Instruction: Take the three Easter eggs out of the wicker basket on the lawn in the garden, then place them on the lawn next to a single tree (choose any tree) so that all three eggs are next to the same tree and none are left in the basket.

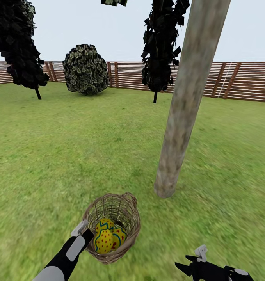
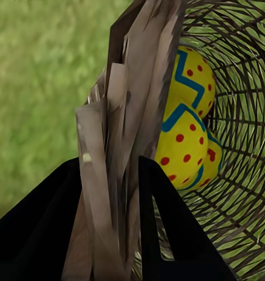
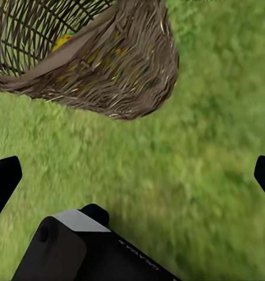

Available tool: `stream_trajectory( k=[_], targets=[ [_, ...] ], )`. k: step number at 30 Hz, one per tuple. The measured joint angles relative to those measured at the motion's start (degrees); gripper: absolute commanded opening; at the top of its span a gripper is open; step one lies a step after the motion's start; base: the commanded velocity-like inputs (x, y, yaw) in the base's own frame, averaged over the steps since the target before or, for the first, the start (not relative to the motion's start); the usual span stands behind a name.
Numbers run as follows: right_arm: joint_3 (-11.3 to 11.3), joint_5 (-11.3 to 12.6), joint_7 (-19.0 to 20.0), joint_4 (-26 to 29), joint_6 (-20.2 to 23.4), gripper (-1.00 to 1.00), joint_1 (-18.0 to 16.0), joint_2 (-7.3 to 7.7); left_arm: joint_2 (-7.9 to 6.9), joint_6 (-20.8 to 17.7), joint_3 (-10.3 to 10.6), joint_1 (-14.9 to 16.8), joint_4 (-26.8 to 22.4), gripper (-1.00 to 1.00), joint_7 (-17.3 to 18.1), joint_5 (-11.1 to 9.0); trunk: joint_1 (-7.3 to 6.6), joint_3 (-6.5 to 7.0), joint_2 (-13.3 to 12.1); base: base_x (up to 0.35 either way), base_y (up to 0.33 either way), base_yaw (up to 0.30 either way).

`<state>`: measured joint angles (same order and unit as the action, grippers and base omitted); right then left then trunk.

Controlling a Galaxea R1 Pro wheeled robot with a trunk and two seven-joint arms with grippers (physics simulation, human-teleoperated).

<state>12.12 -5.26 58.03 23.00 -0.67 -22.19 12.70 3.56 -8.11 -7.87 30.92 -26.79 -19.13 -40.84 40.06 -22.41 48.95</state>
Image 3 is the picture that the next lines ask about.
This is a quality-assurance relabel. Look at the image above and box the wicker basket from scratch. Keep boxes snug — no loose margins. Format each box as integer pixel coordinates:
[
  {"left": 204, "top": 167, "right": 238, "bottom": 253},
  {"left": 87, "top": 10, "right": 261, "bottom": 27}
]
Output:
[{"left": 0, "top": 0, "right": 180, "bottom": 122}]

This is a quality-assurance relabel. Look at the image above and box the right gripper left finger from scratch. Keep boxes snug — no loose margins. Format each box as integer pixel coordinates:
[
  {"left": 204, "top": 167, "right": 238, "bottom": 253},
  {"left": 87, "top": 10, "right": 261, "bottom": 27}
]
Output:
[{"left": 0, "top": 156, "right": 22, "bottom": 213}]

